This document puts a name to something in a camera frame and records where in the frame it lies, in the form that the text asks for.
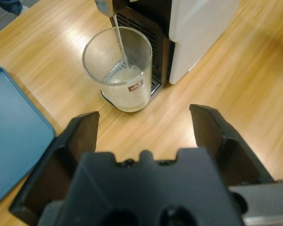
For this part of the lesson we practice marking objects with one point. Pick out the blue plastic tray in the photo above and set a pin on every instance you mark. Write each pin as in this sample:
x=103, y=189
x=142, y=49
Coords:
x=16, y=136

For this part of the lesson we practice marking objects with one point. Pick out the clear plastic cup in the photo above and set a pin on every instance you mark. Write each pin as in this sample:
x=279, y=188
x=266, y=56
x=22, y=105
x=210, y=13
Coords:
x=122, y=91

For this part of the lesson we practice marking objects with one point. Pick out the white coffee machine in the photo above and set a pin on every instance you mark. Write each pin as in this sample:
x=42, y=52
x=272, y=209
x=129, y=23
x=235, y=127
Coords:
x=193, y=35

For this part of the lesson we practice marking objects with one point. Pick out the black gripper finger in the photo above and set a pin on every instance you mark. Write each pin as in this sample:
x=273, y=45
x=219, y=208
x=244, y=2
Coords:
x=68, y=146
x=231, y=150

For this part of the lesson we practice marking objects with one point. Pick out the standing person in jeans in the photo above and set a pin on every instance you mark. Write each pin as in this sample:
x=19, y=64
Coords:
x=13, y=5

